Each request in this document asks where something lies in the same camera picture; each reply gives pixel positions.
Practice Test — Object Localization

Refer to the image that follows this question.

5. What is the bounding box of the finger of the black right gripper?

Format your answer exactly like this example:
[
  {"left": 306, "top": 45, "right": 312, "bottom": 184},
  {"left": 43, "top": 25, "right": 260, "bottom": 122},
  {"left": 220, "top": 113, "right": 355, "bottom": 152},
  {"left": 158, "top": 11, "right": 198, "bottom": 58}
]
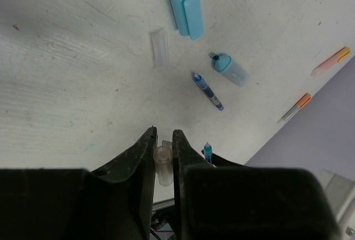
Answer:
[{"left": 212, "top": 154, "right": 243, "bottom": 167}]

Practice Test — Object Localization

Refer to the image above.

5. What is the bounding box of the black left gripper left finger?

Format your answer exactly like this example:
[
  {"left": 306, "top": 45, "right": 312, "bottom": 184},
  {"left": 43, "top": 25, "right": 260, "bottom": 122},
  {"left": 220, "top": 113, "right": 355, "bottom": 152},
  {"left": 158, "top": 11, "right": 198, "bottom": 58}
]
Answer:
[{"left": 1, "top": 127, "right": 157, "bottom": 239}]

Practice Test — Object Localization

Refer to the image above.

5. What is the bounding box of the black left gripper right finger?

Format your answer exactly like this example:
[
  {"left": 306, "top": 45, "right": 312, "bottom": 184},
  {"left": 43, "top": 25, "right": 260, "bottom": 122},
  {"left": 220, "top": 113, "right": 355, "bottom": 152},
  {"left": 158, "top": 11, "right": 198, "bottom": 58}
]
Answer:
[{"left": 173, "top": 130, "right": 341, "bottom": 239}]

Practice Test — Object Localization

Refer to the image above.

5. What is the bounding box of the blue gel pen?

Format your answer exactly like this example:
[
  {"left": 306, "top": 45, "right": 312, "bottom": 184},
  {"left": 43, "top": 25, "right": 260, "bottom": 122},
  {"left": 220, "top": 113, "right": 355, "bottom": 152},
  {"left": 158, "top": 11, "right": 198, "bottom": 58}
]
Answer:
[
  {"left": 192, "top": 72, "right": 224, "bottom": 111},
  {"left": 203, "top": 142, "right": 213, "bottom": 165}
]

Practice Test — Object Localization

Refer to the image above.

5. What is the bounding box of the light blue highlighter body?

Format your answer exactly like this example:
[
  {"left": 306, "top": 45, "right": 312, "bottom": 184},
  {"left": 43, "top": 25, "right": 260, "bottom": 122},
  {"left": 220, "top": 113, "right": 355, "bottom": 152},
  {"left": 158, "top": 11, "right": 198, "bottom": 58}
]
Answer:
[{"left": 209, "top": 53, "right": 250, "bottom": 87}]

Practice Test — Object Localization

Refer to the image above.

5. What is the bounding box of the orange capped marker pen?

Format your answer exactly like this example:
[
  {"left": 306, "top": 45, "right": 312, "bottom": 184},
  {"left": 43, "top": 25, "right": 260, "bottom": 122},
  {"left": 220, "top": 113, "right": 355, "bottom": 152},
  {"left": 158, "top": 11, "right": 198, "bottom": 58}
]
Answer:
[{"left": 277, "top": 93, "right": 312, "bottom": 124}]

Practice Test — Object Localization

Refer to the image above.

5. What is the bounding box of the clear gel pen cap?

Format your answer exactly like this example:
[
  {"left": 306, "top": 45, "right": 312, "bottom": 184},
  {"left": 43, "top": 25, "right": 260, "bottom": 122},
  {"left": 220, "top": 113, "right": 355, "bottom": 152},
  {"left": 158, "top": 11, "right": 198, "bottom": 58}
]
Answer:
[{"left": 150, "top": 28, "right": 169, "bottom": 68}]

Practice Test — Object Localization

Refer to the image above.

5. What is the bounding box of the orange pink highlighter pen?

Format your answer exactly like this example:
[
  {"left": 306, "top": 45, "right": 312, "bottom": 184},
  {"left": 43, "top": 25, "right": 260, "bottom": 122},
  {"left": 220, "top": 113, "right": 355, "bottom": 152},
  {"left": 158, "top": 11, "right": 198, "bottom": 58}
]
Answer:
[{"left": 311, "top": 47, "right": 351, "bottom": 76}]

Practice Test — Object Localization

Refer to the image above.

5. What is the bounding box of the light blue highlighter cap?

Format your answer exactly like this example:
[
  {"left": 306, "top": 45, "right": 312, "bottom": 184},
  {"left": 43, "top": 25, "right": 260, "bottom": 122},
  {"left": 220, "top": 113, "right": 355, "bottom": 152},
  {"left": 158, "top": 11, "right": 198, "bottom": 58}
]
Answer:
[{"left": 170, "top": 0, "right": 204, "bottom": 40}]

